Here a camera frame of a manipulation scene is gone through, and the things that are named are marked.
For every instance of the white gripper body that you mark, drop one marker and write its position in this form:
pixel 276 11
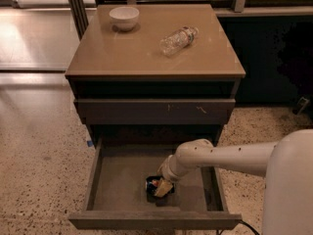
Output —
pixel 165 172

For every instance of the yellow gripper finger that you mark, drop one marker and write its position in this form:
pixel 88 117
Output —
pixel 163 187

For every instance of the blue pepsi can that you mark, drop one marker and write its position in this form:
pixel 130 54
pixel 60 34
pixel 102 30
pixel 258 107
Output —
pixel 151 184

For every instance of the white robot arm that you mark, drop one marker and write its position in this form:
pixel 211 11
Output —
pixel 286 165

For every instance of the closed top drawer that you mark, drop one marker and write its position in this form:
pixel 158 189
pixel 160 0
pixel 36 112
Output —
pixel 154 111

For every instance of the brown drawer cabinet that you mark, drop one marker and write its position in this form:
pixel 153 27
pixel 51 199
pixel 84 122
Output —
pixel 110 64

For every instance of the blue tape piece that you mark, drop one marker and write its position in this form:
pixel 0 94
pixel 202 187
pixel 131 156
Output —
pixel 90 143

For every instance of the clear plastic water bottle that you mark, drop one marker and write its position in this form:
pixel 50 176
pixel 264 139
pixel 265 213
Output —
pixel 178 40

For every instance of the white ceramic bowl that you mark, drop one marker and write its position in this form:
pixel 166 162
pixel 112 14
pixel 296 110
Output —
pixel 124 18

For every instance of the metal frame post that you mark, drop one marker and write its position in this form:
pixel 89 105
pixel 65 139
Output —
pixel 79 15

